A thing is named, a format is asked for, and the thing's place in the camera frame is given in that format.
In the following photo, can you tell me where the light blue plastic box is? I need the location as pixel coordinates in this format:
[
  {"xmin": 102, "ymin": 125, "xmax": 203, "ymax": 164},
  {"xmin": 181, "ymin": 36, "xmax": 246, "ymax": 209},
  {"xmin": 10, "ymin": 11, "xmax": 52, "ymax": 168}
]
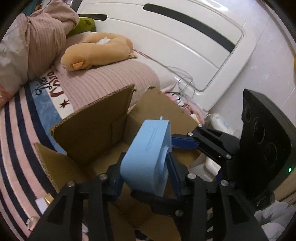
[{"xmin": 120, "ymin": 118, "xmax": 172, "ymax": 197}]

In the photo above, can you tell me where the striped bed blanket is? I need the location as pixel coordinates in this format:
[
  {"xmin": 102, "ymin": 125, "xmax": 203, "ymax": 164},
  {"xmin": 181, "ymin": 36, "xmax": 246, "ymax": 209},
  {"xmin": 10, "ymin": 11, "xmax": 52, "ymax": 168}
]
[{"xmin": 1, "ymin": 66, "xmax": 74, "ymax": 240}]

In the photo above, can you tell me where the brown cardboard box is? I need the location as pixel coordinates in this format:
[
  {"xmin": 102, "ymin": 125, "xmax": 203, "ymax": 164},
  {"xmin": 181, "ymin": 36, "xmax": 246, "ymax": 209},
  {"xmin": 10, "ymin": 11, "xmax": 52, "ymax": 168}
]
[{"xmin": 34, "ymin": 85, "xmax": 197, "ymax": 240}]

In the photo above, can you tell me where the white bed headboard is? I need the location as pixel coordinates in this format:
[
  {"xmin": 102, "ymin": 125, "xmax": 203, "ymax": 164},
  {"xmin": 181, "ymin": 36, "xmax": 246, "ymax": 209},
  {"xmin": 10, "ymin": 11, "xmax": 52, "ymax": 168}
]
[{"xmin": 72, "ymin": 0, "xmax": 256, "ymax": 111}]

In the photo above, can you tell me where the pink ribbed pillow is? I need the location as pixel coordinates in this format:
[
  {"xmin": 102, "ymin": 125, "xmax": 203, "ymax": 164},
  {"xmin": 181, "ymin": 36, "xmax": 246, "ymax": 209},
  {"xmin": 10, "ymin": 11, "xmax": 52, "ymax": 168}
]
[{"xmin": 53, "ymin": 33, "xmax": 160, "ymax": 110}]

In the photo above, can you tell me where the tan plush toy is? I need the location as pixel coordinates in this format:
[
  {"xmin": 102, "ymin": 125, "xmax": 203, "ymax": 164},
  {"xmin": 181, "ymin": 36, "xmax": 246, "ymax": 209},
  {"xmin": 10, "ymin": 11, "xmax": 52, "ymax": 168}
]
[{"xmin": 60, "ymin": 32, "xmax": 133, "ymax": 71}]

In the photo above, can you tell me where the green plush toy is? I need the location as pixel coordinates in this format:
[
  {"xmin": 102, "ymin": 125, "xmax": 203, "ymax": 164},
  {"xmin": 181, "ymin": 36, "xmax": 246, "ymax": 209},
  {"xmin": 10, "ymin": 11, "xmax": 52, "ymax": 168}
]
[{"xmin": 67, "ymin": 17, "xmax": 95, "ymax": 37}]

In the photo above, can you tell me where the striped rolled duvet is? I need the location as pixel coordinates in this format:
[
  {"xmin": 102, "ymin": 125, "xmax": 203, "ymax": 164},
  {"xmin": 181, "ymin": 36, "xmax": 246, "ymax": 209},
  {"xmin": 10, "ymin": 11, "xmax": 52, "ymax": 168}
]
[{"xmin": 1, "ymin": 1, "xmax": 79, "ymax": 106}]

